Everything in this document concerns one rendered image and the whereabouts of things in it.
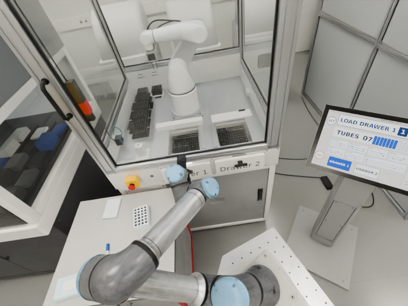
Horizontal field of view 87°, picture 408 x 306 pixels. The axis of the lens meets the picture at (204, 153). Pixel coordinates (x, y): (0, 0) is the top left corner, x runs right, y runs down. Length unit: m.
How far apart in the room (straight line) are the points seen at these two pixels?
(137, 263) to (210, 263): 1.38
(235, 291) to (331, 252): 1.31
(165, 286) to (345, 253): 1.54
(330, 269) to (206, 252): 0.93
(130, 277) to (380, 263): 1.88
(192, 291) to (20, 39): 1.04
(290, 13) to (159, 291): 1.01
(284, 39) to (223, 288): 0.91
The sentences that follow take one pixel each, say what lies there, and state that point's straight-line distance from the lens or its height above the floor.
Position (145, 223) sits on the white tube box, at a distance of 1.27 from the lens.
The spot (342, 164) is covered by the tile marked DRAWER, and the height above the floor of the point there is 1.00.
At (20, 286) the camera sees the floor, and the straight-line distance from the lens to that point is 2.63.
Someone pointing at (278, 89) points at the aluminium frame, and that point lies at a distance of 1.05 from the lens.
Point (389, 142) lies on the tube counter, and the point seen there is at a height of 1.11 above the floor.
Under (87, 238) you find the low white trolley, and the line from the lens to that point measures 1.44.
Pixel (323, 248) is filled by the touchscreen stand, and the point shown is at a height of 0.04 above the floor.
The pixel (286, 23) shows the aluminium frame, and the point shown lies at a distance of 0.94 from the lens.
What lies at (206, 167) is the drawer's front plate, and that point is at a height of 0.90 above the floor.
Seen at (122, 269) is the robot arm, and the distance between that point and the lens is 0.61.
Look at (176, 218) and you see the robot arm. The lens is 0.69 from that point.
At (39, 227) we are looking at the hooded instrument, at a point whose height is 0.89.
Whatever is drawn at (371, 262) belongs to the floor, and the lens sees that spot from 2.16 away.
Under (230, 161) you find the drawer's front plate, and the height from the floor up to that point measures 0.92.
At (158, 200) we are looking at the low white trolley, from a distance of 1.37.
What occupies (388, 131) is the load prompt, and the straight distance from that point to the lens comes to 1.22.
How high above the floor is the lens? 1.85
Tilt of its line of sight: 45 degrees down
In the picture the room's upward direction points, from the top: 11 degrees counter-clockwise
